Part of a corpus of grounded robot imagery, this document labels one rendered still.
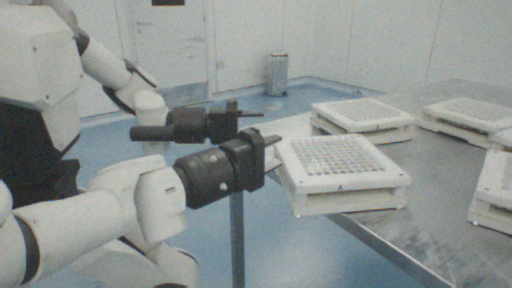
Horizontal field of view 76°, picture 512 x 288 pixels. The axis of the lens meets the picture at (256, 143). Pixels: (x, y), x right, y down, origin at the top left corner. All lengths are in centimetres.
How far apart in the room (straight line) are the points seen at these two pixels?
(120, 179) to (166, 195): 8
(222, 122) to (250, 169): 20
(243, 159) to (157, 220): 17
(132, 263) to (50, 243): 49
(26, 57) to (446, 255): 76
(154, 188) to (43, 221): 17
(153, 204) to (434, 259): 47
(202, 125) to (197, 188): 27
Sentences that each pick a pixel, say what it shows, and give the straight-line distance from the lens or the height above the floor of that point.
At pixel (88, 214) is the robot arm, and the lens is 40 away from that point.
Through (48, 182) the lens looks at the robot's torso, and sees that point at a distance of 77.
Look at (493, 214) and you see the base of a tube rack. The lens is 79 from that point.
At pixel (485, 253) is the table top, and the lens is 72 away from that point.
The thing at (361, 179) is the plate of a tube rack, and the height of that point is 93.
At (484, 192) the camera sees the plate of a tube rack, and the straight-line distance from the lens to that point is 76.
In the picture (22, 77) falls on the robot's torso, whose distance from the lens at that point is 63.
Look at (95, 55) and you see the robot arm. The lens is 96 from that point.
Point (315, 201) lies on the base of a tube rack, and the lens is 69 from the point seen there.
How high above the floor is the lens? 126
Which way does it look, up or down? 23 degrees down
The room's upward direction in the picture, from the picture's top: straight up
